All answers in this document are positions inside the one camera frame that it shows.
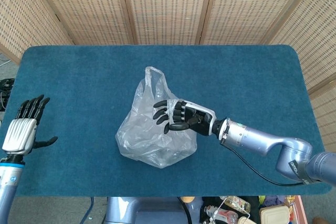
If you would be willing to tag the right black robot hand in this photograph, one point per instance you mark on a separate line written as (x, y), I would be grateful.
(199, 119)

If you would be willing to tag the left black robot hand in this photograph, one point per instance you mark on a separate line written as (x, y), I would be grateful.
(19, 132)

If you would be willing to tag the translucent plastic bag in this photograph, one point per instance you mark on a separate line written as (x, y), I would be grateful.
(147, 140)

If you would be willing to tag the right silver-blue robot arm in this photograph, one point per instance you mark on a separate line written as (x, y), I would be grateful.
(257, 137)

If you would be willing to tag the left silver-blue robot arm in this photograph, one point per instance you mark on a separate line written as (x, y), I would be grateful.
(8, 182)

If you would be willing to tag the blue carpet table mat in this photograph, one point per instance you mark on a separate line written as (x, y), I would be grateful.
(78, 77)

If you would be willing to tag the tan round knob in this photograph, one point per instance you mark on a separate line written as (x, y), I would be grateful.
(187, 199)

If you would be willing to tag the clear bottle yellow liquid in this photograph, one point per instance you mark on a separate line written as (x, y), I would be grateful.
(236, 203)

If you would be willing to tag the bottle with red label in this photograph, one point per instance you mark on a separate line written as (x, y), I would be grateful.
(223, 214)

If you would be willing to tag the silver-blue robot torso base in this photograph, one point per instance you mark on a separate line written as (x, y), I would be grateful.
(147, 211)

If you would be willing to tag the woven rattan screen panel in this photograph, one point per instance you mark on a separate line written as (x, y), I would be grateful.
(86, 11)
(249, 11)
(315, 37)
(325, 119)
(168, 11)
(21, 24)

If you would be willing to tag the purple cloth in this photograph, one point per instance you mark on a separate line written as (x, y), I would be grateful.
(274, 200)

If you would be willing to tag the beige lunch box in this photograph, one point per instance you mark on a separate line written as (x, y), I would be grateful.
(274, 214)

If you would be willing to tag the pink plastic crate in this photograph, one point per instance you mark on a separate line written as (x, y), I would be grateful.
(300, 211)

